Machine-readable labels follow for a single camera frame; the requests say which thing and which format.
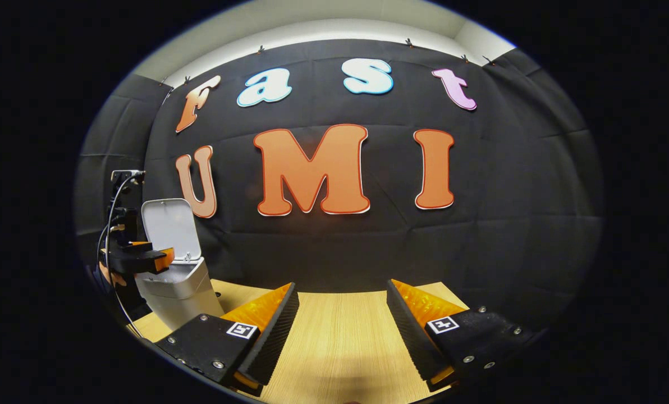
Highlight wooden desktop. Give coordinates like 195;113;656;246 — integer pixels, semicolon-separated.
127;279;481;404

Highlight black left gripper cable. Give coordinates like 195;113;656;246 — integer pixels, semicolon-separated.
96;175;144;338

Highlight white desktop garbage bin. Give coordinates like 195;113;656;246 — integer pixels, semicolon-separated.
135;198;224;332

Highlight black backdrop cloth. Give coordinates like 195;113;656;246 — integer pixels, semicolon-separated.
75;38;604;332

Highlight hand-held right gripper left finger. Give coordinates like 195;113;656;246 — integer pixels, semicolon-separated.
155;282;300;396

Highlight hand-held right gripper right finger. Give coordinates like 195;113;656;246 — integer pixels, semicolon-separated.
387;279;540;392

